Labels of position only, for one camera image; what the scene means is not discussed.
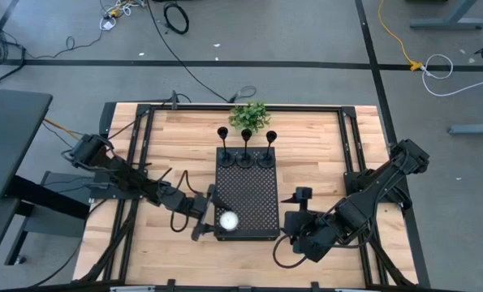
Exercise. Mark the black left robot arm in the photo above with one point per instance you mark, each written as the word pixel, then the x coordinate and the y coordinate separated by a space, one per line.
pixel 119 174

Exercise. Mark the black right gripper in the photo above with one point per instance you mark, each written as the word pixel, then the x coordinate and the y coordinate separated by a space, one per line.
pixel 306 235

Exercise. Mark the black metal candlestick holder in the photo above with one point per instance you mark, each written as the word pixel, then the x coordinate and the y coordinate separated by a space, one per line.
pixel 226 160
pixel 266 161
pixel 245 161

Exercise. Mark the black perforated metal stand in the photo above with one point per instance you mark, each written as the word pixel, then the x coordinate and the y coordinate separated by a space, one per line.
pixel 249 190

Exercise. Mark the dark gray desk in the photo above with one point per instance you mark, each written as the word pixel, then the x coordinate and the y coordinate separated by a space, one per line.
pixel 9 142

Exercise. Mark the green plant in white pot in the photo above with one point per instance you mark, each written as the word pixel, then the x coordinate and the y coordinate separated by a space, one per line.
pixel 249 115

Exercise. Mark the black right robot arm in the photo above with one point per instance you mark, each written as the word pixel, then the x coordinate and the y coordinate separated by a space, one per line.
pixel 371 194

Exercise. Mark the white round ball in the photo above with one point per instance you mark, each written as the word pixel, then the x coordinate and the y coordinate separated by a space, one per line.
pixel 229 221

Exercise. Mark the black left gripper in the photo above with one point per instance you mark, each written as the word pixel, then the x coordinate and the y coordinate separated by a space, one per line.
pixel 194 207

